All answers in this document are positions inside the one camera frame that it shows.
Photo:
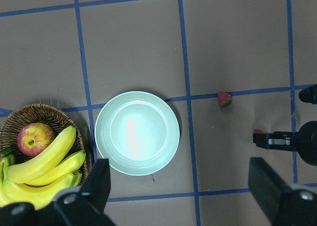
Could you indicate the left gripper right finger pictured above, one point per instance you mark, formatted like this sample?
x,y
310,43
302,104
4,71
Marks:
x,y
283,204

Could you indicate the red yellow apple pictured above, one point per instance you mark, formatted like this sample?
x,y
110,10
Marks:
x,y
34,138

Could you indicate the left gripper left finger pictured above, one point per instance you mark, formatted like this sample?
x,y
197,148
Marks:
x,y
84,205

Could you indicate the light green plate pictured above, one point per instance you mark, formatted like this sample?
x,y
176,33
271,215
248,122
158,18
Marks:
x,y
137,132

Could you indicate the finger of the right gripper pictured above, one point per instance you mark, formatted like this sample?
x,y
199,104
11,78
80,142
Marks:
x,y
277,140

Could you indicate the paired red strawberry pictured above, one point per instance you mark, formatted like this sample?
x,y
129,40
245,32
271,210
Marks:
x,y
224,99
257,131

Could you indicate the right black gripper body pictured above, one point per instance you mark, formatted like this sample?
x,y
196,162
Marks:
x,y
308,132

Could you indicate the brown wicker basket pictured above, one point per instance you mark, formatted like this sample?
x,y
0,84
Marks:
x,y
57,119

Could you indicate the yellow banana bunch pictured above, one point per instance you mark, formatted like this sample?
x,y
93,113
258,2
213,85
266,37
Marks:
x,y
39,179

